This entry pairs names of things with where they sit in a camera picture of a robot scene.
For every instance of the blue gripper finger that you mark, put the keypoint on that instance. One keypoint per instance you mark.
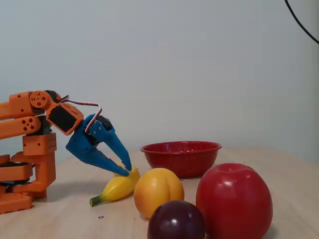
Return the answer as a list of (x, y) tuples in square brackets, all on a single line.
[(107, 163), (117, 145)]

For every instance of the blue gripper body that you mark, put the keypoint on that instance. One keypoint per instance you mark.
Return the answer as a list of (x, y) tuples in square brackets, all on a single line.
[(80, 145)]

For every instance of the yellow toy banana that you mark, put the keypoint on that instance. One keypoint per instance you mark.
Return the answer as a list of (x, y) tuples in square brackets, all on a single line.
[(117, 188)]

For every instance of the orange robot base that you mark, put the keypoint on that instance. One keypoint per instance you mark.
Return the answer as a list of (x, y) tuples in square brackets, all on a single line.
[(15, 201)]

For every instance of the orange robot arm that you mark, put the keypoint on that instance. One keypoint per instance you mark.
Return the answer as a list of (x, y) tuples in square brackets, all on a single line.
[(20, 127)]

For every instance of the red speckled enamel bowl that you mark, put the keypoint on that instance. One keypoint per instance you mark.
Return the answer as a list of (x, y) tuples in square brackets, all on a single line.
[(182, 161)]

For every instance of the yellow orange toy peach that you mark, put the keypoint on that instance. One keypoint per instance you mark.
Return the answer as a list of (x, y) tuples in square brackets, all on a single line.
[(157, 191)]

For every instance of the dark purple toy plum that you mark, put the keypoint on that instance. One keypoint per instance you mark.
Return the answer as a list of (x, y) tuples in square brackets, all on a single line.
[(174, 221)]

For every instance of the red toy apple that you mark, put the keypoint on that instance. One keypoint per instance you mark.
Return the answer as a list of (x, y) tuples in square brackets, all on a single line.
[(234, 199)]

